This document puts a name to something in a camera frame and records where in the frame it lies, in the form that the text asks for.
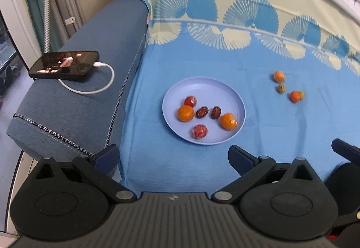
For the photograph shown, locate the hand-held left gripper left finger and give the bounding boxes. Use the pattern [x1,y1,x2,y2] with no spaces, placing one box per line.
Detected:
[27,144,137,205]

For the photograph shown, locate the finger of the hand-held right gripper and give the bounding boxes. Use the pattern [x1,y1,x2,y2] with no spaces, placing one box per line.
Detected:
[331,138,360,161]

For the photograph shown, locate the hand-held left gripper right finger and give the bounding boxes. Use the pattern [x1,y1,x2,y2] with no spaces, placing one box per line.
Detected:
[211,145,324,205]

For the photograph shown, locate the light purple plate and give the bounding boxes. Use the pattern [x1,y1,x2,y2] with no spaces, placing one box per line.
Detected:
[162,76,246,146]

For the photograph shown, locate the blue fan-print blanket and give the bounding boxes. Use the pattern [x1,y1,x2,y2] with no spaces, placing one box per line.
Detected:
[119,0,360,192]

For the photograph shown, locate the black smartphone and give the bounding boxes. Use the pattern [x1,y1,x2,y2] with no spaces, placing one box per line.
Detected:
[29,51,100,82]

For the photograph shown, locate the dark slippers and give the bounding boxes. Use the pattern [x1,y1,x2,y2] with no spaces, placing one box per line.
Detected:
[0,65,21,97]

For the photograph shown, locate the blue denim sofa armrest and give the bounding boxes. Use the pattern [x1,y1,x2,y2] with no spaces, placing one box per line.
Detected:
[6,0,149,172]

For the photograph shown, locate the white striped pole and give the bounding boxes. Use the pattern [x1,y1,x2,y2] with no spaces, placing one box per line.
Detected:
[42,0,53,53]

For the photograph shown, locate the white charging cable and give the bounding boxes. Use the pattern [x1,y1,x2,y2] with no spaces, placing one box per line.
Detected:
[58,61,115,95]

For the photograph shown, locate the white door frame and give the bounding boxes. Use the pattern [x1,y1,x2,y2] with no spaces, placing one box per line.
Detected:
[0,0,38,68]

